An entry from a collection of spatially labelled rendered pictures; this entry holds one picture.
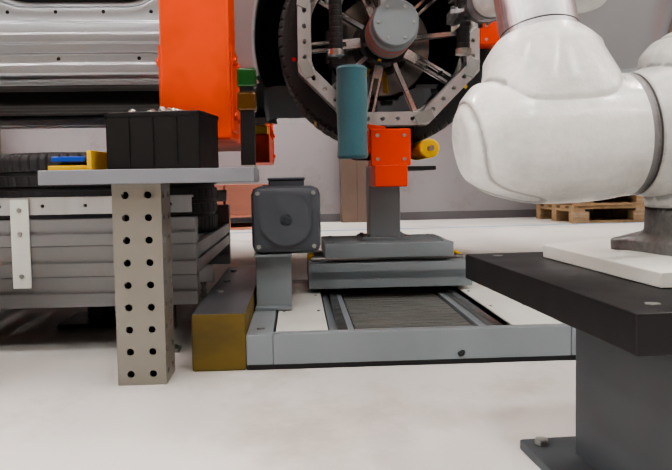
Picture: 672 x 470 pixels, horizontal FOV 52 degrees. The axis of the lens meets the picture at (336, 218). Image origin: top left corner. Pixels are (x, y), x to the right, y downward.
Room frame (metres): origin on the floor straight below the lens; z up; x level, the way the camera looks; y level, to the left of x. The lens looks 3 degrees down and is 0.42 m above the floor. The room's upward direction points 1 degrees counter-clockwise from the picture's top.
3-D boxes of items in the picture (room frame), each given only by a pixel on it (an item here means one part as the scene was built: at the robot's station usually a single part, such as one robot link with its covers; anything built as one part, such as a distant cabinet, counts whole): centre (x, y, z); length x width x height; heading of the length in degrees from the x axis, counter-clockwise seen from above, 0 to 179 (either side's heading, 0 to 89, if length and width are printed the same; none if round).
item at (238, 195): (6.17, 1.03, 0.19); 1.12 x 0.81 x 0.39; 98
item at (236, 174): (1.46, 0.38, 0.44); 0.43 x 0.17 x 0.03; 93
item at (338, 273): (2.25, -0.15, 0.13); 0.50 x 0.36 x 0.10; 93
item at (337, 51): (1.83, -0.01, 0.83); 0.04 x 0.04 x 0.16
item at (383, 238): (2.25, -0.15, 0.32); 0.40 x 0.30 x 0.28; 93
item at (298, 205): (1.97, 0.14, 0.26); 0.42 x 0.18 x 0.35; 3
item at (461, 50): (1.85, -0.35, 0.83); 0.04 x 0.04 x 0.16
